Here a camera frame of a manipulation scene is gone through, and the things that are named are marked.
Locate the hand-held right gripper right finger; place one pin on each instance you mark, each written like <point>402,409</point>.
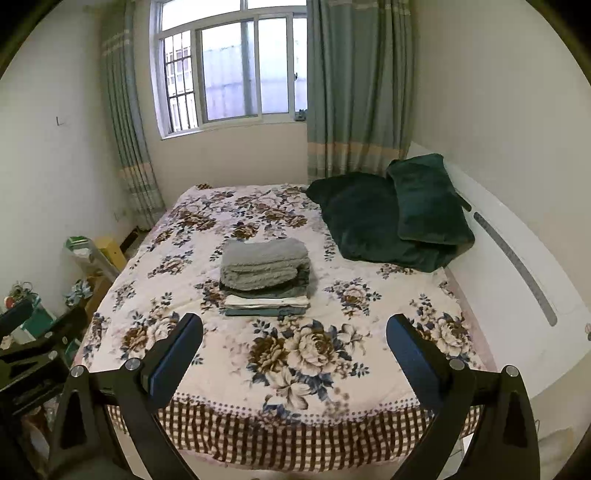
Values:
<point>408,360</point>

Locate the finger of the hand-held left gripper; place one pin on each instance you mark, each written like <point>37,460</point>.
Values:
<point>16,318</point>
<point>69,325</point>

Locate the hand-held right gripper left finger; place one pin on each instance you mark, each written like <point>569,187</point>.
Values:
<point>173,364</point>

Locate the grey fluffy towel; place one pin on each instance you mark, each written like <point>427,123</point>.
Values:
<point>263,263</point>

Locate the teal box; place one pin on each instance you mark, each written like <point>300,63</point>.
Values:
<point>39,321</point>

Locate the green book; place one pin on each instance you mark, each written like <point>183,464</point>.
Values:
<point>76,242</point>

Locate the floral bedspread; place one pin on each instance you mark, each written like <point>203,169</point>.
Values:
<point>258,360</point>

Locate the blue-grey folded garment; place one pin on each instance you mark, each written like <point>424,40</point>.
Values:
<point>258,312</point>

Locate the cream folded garment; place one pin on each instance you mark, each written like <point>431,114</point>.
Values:
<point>263,302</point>

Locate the white headboard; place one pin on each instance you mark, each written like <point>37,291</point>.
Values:
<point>508,295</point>

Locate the dark grey folded garment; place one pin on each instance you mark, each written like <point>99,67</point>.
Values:
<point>277,292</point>

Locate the dark green blanket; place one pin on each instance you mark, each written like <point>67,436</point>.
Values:
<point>360,217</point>

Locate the dark green pillow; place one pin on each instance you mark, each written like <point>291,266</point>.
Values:
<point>429,203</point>

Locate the striped grey-green curtain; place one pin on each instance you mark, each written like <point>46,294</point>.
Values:
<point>360,92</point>
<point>124,115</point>

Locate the small windowsill object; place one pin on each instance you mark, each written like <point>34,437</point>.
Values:
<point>301,114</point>

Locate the barred window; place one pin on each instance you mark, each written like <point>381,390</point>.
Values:
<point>231,69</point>

